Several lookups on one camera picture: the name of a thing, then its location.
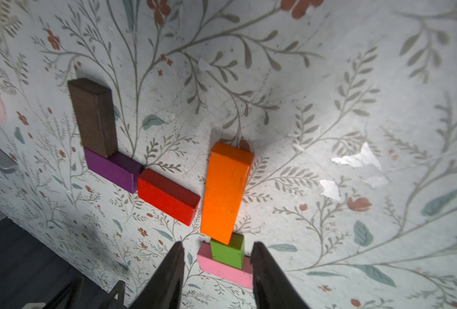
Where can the purple wooden block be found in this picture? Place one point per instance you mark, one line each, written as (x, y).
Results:
(118, 169)

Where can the green wooden block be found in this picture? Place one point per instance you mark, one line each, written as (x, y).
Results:
(232, 254)

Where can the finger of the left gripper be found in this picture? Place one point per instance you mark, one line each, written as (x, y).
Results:
(68, 297)
(115, 298)

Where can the orange wooden block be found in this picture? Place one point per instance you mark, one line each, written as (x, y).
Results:
(227, 175)

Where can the red wooden block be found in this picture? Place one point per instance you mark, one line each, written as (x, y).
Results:
(168, 196)

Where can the brown wooden block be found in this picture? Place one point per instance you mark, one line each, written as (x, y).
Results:
(94, 111)

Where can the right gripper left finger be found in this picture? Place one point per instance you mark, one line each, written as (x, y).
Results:
(164, 290)

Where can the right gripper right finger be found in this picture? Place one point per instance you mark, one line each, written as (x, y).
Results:
(271, 287)

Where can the pink wooden block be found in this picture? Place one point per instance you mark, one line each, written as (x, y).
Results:
(242, 277)

